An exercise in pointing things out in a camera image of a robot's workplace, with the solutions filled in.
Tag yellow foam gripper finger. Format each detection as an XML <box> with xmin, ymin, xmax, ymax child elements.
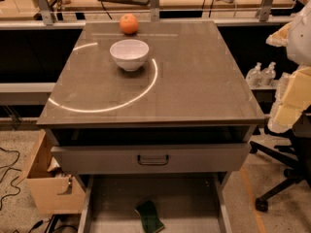
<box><xmin>266</xmin><ymin>22</ymin><xmax>292</xmax><ymax>47</ymax></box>
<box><xmin>267</xmin><ymin>66</ymin><xmax>311</xmax><ymax>133</ymax></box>

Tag green yellow sponge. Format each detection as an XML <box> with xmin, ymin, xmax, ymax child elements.
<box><xmin>135</xmin><ymin>200</ymin><xmax>165</xmax><ymax>233</ymax></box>

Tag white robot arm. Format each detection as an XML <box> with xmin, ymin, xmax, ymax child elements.
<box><xmin>266</xmin><ymin>1</ymin><xmax>311</xmax><ymax>133</ymax></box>

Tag grey top drawer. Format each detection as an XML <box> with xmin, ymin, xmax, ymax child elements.
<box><xmin>52</xmin><ymin>143</ymin><xmax>250</xmax><ymax>175</ymax></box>

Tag grey cabinet counter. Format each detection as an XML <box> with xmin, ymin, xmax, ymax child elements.
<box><xmin>38</xmin><ymin>21</ymin><xmax>264</xmax><ymax>128</ymax></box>

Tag open grey middle drawer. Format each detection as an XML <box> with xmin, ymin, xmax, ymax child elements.
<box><xmin>78</xmin><ymin>174</ymin><xmax>233</xmax><ymax>233</ymax></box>

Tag clear plastic bottle right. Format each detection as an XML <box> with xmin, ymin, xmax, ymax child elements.
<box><xmin>260</xmin><ymin>62</ymin><xmax>276</xmax><ymax>86</ymax></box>

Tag black office chair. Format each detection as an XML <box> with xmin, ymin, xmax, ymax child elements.
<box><xmin>250</xmin><ymin>109</ymin><xmax>311</xmax><ymax>212</ymax></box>

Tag white ceramic bowl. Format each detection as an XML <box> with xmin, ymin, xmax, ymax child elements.
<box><xmin>110</xmin><ymin>39</ymin><xmax>150</xmax><ymax>72</ymax></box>

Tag orange fruit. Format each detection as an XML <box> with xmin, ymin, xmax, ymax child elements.
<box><xmin>120</xmin><ymin>14</ymin><xmax>138</xmax><ymax>34</ymax></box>

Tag cardboard box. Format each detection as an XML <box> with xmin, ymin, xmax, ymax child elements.
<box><xmin>17</xmin><ymin>130</ymin><xmax>86</xmax><ymax>216</ymax></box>

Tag black drawer handle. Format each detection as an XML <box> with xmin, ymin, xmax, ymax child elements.
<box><xmin>137</xmin><ymin>155</ymin><xmax>169</xmax><ymax>166</ymax></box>

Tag black floor cable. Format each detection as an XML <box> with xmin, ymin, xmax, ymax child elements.
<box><xmin>0</xmin><ymin>146</ymin><xmax>23</xmax><ymax>212</ymax></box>

